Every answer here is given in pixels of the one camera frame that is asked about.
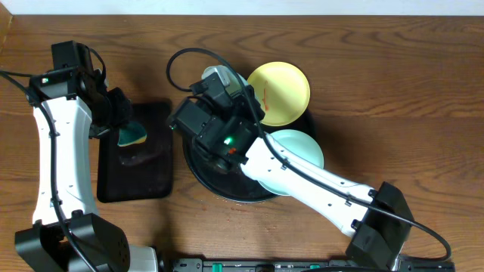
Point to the black round tray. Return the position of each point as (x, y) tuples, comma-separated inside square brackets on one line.
[(235, 185)]

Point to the green yellow sponge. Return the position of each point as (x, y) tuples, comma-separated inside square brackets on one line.
[(131, 133)]

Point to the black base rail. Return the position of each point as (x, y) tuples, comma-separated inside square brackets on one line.
[(199, 265)]

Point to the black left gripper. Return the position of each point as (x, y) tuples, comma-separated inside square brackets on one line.
[(119, 112)]

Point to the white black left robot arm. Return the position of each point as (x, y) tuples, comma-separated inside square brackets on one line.
[(71, 105)]

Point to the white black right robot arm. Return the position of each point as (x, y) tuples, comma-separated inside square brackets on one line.
[(366, 215)]

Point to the black rectangular tray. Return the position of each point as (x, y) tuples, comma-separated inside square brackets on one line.
[(138, 171)]

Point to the mint green plate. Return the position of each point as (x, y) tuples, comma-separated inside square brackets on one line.
[(298, 151), (233, 85)]

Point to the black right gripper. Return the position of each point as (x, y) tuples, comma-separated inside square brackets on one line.
[(243, 107)]

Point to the yellow plate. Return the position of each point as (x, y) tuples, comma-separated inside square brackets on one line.
[(282, 90)]

